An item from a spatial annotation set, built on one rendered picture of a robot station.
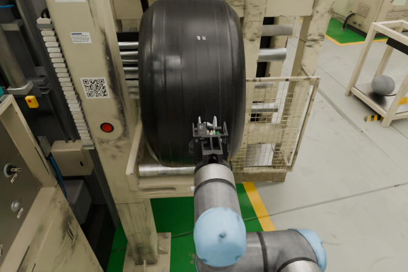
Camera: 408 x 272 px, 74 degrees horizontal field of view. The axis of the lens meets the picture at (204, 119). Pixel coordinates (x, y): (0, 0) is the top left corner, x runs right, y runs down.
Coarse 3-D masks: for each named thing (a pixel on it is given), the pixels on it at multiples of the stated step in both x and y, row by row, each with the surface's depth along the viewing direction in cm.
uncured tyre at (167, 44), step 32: (160, 0) 80; (192, 0) 78; (224, 0) 83; (160, 32) 69; (192, 32) 69; (224, 32) 70; (160, 64) 67; (192, 64) 67; (224, 64) 68; (160, 96) 67; (192, 96) 68; (224, 96) 68; (160, 128) 71; (160, 160) 81
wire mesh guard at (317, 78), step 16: (256, 80) 133; (272, 80) 133; (288, 80) 134; (304, 80) 134; (304, 96) 141; (256, 112) 146; (272, 112) 147; (304, 128) 154; (256, 144) 161; (272, 144) 162
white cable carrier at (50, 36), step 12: (48, 36) 74; (48, 48) 76; (60, 48) 77; (60, 60) 79; (60, 72) 82; (72, 84) 87; (72, 96) 86; (72, 108) 89; (84, 120) 93; (84, 132) 96; (84, 144) 99
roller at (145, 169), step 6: (228, 162) 100; (138, 168) 99; (144, 168) 98; (150, 168) 98; (156, 168) 98; (162, 168) 98; (168, 168) 98; (174, 168) 98; (180, 168) 98; (186, 168) 98; (192, 168) 98; (138, 174) 98; (144, 174) 98; (150, 174) 98; (156, 174) 98; (162, 174) 99; (168, 174) 99; (174, 174) 99
